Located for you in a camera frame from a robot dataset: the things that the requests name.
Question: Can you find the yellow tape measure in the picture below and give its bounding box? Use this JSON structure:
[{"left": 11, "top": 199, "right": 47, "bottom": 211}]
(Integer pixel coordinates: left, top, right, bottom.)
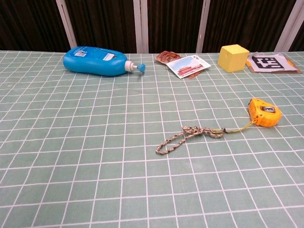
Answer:
[{"left": 224, "top": 97, "right": 282, "bottom": 133}]

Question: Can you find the landscape photo postcard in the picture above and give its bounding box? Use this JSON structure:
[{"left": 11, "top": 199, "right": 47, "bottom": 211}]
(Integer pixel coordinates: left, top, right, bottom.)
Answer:
[{"left": 165, "top": 55, "right": 211, "bottom": 79}]

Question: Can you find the brown patterned snack packet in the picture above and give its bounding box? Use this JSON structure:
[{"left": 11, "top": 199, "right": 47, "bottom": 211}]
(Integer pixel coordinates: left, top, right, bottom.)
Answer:
[{"left": 155, "top": 50, "right": 201, "bottom": 80}]

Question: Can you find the green white grid tablecloth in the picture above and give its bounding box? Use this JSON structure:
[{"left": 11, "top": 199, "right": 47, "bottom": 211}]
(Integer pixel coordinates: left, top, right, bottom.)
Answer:
[{"left": 0, "top": 49, "right": 304, "bottom": 228}]

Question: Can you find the blue pump dispenser bottle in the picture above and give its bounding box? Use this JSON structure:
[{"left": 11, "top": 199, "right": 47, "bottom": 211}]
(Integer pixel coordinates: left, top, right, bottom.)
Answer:
[{"left": 63, "top": 46, "right": 146, "bottom": 77}]

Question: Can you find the yellow cube block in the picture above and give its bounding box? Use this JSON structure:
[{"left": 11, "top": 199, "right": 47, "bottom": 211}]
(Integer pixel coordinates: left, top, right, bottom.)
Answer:
[{"left": 217, "top": 45, "right": 250, "bottom": 73}]

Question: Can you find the dark pleated curtain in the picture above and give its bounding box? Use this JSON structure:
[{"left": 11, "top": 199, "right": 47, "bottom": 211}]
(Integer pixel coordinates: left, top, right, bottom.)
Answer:
[{"left": 0, "top": 0, "right": 304, "bottom": 54}]

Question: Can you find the black-white fiducial marker card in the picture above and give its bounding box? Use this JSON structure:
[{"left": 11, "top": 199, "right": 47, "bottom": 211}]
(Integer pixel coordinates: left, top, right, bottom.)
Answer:
[{"left": 246, "top": 52, "right": 302, "bottom": 74}]

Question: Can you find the white partition post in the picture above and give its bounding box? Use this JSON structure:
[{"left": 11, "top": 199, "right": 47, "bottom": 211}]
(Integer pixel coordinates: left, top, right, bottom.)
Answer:
[
  {"left": 276, "top": 0, "right": 304, "bottom": 52},
  {"left": 196, "top": 0, "right": 211, "bottom": 53},
  {"left": 56, "top": 0, "right": 78, "bottom": 48},
  {"left": 133, "top": 0, "right": 149, "bottom": 54}
]

